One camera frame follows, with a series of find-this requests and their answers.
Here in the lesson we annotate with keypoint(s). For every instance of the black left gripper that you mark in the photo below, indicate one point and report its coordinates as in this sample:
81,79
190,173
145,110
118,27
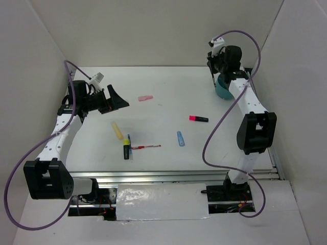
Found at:
117,102

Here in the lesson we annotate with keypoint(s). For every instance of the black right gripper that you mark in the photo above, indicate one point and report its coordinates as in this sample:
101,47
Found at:
211,58

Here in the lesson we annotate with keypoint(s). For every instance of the blue gel pen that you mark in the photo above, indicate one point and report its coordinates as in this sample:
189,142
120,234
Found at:
130,147

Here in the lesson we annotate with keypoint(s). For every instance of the red gel pen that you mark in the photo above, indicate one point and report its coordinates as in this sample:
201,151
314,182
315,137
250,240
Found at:
145,146

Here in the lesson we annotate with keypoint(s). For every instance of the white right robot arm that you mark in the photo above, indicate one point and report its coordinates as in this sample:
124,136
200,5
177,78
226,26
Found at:
257,128

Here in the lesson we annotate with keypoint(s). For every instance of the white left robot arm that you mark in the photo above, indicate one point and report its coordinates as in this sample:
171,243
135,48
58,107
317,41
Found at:
47,176

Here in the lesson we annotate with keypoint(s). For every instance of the yellow pastel highlighter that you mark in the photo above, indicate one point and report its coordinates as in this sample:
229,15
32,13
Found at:
117,130

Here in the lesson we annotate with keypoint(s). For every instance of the pink pastel highlighter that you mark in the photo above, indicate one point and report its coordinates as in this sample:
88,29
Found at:
145,98

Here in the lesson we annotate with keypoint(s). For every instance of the teal round compartment container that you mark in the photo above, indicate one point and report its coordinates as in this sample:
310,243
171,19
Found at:
221,90

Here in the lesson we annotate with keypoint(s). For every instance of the black highlighter yellow cap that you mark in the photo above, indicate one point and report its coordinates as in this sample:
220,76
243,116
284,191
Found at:
126,148

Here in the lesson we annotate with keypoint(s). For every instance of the black highlighter pink cap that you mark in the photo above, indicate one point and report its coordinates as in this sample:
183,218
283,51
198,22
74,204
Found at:
198,118

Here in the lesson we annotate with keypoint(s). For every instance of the light blue pastel highlighter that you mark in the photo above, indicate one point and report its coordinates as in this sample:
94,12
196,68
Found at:
180,139

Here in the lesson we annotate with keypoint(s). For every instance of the white foil-covered board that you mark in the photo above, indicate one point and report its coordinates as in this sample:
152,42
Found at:
160,202

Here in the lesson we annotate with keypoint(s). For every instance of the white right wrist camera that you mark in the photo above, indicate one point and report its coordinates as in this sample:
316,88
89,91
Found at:
216,43

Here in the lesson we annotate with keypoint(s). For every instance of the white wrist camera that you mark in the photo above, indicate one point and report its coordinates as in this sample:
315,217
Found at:
216,43
96,79

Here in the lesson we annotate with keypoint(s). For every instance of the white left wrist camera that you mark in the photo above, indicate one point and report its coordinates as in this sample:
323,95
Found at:
96,79

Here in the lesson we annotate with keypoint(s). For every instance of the aluminium table frame rail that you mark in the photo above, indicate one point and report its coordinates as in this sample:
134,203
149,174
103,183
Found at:
155,177

